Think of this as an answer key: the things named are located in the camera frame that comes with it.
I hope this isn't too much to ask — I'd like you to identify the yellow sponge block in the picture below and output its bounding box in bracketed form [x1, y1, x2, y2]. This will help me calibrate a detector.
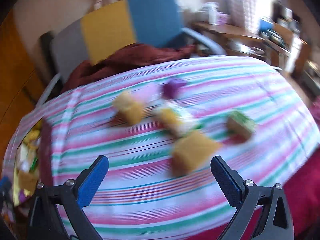
[112, 90, 145, 126]

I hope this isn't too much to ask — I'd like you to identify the dark red storage box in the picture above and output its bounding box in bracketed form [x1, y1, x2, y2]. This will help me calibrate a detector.
[12, 118, 53, 206]

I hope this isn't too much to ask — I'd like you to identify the green tea box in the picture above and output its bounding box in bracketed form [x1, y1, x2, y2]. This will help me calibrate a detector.
[226, 110, 256, 140]

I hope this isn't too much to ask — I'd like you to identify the flat yellow sponge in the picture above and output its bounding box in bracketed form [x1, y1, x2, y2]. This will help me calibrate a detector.
[171, 130, 222, 176]

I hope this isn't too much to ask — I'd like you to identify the striped bed cover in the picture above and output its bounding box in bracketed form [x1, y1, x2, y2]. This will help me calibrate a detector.
[2, 56, 320, 240]

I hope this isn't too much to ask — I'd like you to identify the green bordered snack packet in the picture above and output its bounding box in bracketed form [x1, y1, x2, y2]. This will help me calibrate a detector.
[153, 104, 202, 138]

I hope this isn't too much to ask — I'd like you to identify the pink plastic bottle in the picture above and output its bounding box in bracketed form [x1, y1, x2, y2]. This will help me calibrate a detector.
[134, 82, 161, 103]

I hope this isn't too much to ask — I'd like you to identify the purple snack pouch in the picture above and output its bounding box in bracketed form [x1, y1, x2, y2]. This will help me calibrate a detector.
[162, 77, 187, 100]

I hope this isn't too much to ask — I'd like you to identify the dark red garment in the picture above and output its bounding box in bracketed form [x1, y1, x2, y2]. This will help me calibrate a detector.
[61, 43, 196, 93]

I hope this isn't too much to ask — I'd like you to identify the wooden desk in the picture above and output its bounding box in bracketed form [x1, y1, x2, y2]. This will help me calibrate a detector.
[191, 22, 264, 56]

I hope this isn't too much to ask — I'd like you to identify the blue yellow grey chair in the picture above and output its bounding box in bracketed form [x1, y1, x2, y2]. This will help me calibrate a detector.
[37, 0, 226, 106]

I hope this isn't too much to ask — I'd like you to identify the pink box on desk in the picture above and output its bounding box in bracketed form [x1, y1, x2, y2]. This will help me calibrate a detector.
[217, 11, 230, 25]

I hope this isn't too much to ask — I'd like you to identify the white carton on desk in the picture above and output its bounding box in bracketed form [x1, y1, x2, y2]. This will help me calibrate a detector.
[204, 2, 219, 25]

